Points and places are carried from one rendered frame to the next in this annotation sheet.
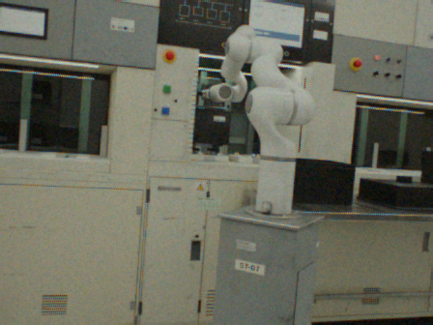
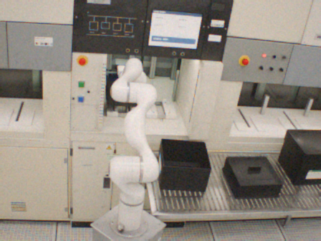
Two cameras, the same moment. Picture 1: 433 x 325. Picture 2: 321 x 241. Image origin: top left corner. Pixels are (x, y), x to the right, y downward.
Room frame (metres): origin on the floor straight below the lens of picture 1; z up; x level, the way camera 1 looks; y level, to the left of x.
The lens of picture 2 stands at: (0.15, -0.39, 2.25)
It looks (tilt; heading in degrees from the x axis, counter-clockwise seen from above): 30 degrees down; 5
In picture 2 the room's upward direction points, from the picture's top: 8 degrees clockwise
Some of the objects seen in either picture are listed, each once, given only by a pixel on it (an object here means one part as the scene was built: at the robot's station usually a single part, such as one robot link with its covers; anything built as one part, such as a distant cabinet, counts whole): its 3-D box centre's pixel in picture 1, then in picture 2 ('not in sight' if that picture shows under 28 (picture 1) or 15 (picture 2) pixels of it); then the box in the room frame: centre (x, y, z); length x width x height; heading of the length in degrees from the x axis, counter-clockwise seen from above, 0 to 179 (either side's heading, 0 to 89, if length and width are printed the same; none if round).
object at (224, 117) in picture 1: (205, 121); (122, 83); (2.52, 0.07, 1.07); 0.24 x 0.20 x 0.32; 107
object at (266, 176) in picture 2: (403, 190); (252, 174); (2.12, -0.86, 0.83); 0.29 x 0.29 x 0.13; 18
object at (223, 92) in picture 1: (221, 93); not in sight; (2.29, 0.00, 1.21); 0.13 x 0.09 x 0.08; 16
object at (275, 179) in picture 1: (274, 187); (130, 211); (1.58, -0.21, 0.85); 0.19 x 0.19 x 0.18
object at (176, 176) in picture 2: (311, 179); (183, 165); (2.06, -0.42, 0.85); 0.28 x 0.28 x 0.17; 11
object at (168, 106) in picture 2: (251, 158); (159, 108); (2.61, -0.19, 0.89); 0.22 x 0.21 x 0.04; 16
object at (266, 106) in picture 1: (272, 123); (127, 178); (1.57, -0.17, 1.07); 0.19 x 0.12 x 0.24; 106
